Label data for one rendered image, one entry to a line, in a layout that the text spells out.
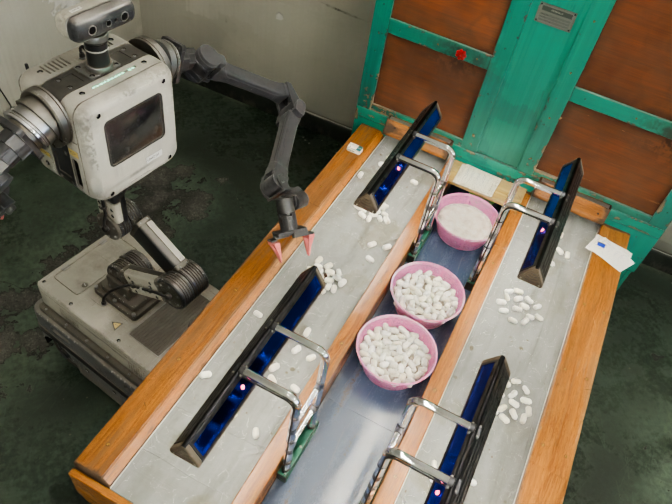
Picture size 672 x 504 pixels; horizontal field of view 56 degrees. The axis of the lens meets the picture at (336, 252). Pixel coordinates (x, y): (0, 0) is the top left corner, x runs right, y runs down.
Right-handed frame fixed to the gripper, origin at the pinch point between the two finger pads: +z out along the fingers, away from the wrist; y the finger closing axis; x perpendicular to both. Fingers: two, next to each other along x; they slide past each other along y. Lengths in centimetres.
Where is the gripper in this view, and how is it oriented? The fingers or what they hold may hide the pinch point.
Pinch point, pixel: (294, 256)
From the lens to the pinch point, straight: 205.5
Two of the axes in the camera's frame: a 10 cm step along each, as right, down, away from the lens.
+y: -9.0, 2.4, -3.7
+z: 1.7, 9.6, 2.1
